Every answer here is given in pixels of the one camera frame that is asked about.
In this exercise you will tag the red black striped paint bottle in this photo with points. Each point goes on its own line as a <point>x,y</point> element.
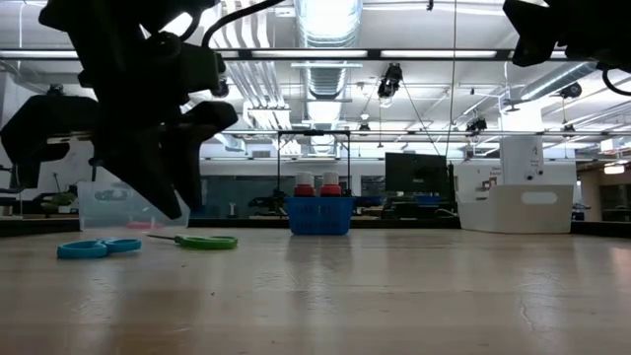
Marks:
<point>304,190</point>
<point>330,190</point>

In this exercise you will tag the white plastic bin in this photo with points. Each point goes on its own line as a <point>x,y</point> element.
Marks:
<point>493,212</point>

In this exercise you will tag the glowing wall light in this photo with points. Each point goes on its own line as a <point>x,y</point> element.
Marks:
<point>613,169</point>

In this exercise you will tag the black ceiling spotlight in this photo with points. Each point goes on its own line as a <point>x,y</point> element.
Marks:
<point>55,90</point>
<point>223,91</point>
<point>477,124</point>
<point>389,79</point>
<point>572,90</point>

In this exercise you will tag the black metal rack frame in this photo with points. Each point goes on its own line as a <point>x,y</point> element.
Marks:
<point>315,132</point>

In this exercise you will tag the black computer monitor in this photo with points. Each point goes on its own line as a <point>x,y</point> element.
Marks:
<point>416,172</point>

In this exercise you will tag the small background robot arm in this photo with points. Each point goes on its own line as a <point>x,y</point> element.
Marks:
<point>268,202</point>

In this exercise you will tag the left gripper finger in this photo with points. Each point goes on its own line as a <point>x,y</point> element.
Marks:
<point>197,128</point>
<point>143,163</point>

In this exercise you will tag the blue plastic basket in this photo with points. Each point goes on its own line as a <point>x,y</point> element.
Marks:
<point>320,217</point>

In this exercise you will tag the black aluminium table frame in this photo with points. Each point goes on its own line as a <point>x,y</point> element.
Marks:
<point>404,223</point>

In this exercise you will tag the small background potted plant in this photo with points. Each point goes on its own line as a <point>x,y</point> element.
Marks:
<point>61,198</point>

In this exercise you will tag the black overhead rig beam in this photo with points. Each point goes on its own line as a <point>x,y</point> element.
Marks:
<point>345,53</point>

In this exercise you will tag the silver ventilation duct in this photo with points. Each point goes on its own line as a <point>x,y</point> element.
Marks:
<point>328,29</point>

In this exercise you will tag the clear plastic bin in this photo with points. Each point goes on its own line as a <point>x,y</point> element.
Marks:
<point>98,212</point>

